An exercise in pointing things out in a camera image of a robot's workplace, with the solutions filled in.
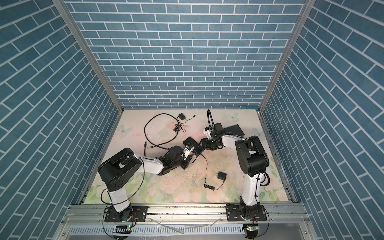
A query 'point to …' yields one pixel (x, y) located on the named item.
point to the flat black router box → (235, 129)
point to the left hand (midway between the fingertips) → (191, 157)
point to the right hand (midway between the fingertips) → (199, 145)
